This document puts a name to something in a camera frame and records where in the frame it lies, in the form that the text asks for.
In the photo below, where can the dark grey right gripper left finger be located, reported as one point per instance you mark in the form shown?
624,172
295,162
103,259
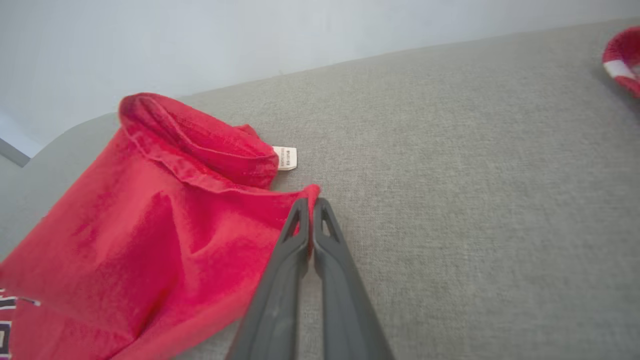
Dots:
275,310

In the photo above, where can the grey fabric sofa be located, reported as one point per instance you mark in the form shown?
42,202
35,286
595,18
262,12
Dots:
475,200

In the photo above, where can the red white Bulls jersey shirt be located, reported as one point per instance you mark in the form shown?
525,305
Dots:
150,240

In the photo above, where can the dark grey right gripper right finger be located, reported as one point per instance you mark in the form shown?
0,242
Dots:
350,320

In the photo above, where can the red shorts with white trim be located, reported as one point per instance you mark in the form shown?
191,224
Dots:
625,55

